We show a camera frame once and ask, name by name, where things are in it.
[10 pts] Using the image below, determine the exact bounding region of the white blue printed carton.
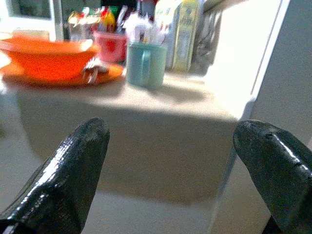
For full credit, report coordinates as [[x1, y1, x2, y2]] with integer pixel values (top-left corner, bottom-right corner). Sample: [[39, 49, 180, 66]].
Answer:
[[153, 0, 183, 71]]

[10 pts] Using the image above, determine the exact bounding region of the orange plastic plate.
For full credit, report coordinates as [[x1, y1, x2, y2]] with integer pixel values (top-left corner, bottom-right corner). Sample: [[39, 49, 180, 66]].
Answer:
[[0, 62, 124, 86]]

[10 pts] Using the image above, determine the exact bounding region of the orange plastic bowl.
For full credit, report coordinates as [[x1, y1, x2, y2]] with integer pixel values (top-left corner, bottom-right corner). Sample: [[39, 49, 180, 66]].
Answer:
[[0, 36, 101, 81]]

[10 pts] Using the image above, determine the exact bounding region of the colourful snack packet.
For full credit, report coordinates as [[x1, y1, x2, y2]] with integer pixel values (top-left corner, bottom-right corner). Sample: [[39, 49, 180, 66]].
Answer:
[[67, 6, 117, 35]]

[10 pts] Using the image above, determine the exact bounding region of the silver metal fork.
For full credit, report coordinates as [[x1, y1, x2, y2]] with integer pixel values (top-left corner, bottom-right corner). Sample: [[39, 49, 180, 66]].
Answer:
[[81, 57, 108, 85]]

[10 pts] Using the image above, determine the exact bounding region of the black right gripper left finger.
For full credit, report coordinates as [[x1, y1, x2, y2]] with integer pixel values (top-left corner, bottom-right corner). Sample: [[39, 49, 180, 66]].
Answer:
[[0, 117, 111, 234]]

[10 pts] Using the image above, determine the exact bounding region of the pink plastic container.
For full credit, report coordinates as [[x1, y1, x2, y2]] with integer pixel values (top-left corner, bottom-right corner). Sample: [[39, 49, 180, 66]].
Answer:
[[93, 31, 128, 63]]

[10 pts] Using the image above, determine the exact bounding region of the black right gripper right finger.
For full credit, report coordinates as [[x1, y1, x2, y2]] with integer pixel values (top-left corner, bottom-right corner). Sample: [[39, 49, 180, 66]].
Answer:
[[233, 119, 312, 234]]

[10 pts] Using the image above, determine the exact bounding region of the yellow printed box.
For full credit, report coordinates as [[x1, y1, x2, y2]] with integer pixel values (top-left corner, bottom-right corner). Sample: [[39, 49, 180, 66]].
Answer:
[[172, 0, 202, 72]]

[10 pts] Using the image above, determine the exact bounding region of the white cabinet side panel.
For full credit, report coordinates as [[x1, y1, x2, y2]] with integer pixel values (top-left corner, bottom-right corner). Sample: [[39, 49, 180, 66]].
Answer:
[[237, 0, 312, 152]]

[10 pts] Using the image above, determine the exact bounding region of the light green plastic mug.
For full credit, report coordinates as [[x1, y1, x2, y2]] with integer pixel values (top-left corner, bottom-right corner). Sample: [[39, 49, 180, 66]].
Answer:
[[126, 41, 168, 90]]

